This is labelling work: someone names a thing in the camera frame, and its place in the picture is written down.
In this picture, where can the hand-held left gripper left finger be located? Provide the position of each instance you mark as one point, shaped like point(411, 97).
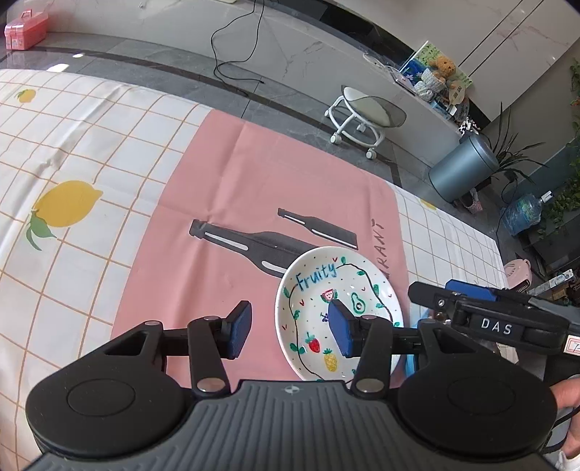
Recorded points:
point(239, 328)

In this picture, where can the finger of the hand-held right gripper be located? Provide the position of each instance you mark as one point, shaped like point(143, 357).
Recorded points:
point(430, 299)
point(471, 290)

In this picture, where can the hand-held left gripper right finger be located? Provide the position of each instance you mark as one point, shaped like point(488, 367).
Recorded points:
point(340, 333)

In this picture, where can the white fruit print plate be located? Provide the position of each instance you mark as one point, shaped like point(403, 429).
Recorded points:
point(312, 294)

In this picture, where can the light blue plate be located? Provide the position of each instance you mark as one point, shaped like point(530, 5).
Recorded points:
point(414, 364)

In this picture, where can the person's right hand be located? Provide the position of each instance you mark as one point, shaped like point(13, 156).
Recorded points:
point(568, 398)

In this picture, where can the white carton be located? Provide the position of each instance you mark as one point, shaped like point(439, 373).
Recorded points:
point(555, 281)

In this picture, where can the pink fan heater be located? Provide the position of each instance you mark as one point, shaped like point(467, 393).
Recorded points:
point(519, 274)

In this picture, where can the patterned small bag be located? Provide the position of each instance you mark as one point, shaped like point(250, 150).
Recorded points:
point(472, 201)

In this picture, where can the blue water bottle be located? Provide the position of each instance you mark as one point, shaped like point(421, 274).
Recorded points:
point(523, 213)

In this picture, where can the grey round trash bin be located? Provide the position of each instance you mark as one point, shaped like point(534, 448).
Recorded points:
point(462, 167)

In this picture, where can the green trailing plant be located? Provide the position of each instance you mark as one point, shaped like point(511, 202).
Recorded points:
point(564, 199)

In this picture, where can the tall leafy potted plant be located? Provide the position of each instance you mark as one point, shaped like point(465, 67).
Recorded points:
point(510, 154)

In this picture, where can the dark grey cabinet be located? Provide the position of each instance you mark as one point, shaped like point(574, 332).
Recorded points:
point(557, 163)

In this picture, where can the round hand fan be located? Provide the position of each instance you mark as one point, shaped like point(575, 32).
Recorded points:
point(456, 95)

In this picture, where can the white rolling stool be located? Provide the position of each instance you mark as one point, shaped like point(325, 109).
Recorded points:
point(367, 108)

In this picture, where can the white woven basket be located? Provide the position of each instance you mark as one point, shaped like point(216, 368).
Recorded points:
point(430, 86)

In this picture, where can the white set-top box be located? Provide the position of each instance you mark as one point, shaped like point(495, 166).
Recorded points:
point(404, 84)

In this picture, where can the brown teddy bear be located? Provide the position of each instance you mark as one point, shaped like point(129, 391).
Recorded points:
point(443, 70)

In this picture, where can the stuffed toys in baskets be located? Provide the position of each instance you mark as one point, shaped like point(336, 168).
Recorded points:
point(426, 52)

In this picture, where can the long grey TV cabinet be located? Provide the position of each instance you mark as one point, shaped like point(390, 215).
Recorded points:
point(317, 50)

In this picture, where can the pink toolbox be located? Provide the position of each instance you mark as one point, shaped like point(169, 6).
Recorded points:
point(25, 29)

